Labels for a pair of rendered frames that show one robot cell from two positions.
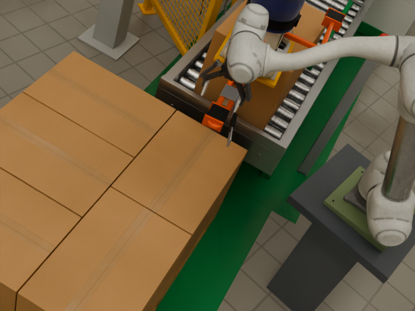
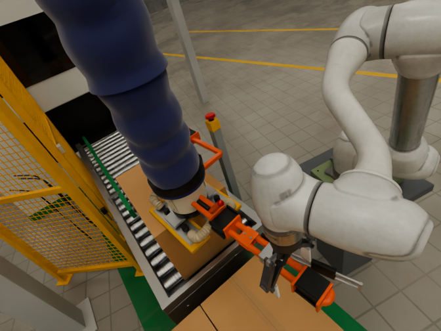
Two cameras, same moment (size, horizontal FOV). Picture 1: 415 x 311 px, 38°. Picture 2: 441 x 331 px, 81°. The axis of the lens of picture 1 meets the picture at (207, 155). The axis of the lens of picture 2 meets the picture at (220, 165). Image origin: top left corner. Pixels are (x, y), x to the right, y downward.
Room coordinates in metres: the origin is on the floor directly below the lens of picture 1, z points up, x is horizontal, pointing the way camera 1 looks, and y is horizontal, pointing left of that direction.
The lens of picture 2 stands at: (1.46, 0.31, 1.80)
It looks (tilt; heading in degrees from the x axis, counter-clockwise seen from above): 38 degrees down; 325
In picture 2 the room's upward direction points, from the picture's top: 19 degrees counter-clockwise
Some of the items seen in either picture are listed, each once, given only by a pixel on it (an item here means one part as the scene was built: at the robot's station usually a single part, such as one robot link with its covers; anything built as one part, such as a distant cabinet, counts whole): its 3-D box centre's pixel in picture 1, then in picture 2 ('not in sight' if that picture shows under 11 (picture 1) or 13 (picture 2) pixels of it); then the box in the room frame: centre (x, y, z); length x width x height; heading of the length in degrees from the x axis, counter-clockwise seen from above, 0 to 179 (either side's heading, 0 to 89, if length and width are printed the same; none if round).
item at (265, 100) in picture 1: (262, 54); (177, 205); (2.54, -0.05, 0.75); 0.60 x 0.40 x 0.40; 170
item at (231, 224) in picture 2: not in sight; (225, 221); (1.99, 0.00, 1.07); 0.10 x 0.08 x 0.06; 87
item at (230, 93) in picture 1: (228, 96); (273, 257); (1.77, 0.01, 1.05); 0.07 x 0.07 x 0.04; 87
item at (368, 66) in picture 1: (338, 113); (229, 175); (2.67, -0.57, 0.50); 0.07 x 0.07 x 1.00; 81
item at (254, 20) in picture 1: (250, 29); (283, 192); (1.68, 0.04, 1.42); 0.13 x 0.11 x 0.16; 9
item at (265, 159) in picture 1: (215, 129); (224, 272); (2.18, 0.01, 0.48); 0.70 x 0.03 x 0.15; 81
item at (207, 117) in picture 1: (216, 116); (311, 287); (1.64, 0.03, 1.05); 0.08 x 0.07 x 0.05; 177
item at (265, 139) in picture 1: (222, 115); (219, 262); (2.18, 0.01, 0.58); 0.70 x 0.03 x 0.06; 81
